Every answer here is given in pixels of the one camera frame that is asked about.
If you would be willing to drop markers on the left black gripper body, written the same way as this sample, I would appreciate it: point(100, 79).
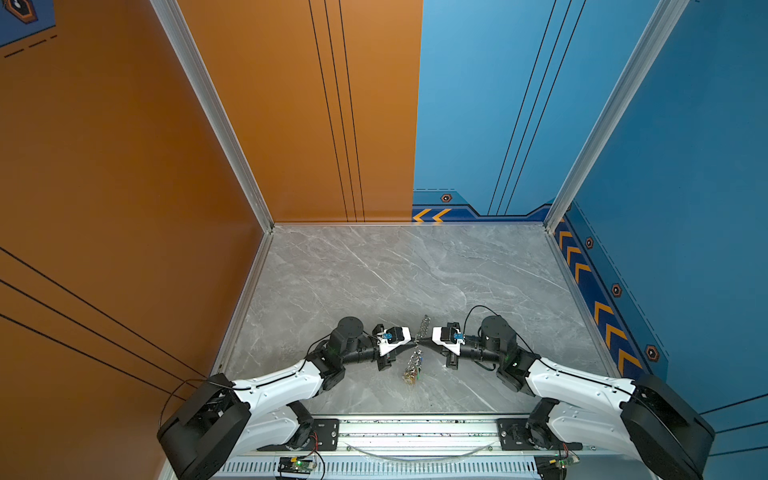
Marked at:
point(383, 361)

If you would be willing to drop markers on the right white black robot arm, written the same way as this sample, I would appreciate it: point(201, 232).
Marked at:
point(642, 418)

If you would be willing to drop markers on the left green circuit board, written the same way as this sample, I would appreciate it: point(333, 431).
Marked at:
point(295, 467)

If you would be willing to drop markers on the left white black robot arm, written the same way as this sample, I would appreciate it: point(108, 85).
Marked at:
point(223, 417)

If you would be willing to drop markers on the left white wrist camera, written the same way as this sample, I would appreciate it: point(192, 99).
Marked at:
point(388, 340)

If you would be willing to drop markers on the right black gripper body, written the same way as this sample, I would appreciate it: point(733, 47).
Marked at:
point(452, 362)

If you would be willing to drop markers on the green circuit board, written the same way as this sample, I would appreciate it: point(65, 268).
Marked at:
point(295, 467)
point(555, 467)

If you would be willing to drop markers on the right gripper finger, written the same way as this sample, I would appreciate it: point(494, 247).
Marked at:
point(441, 351)
point(433, 341)

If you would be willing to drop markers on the bunch of coloured keys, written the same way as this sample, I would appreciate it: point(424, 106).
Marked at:
point(413, 370)

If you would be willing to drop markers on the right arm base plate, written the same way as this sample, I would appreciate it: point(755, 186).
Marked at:
point(515, 434)

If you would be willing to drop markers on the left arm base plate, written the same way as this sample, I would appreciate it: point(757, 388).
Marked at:
point(323, 435)

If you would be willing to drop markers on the right green circuit board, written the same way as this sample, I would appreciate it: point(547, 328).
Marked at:
point(555, 467)

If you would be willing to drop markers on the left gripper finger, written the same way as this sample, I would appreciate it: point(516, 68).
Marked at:
point(404, 347)
point(394, 342)

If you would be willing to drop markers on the aluminium front rail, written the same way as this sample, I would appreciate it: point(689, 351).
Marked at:
point(427, 435)

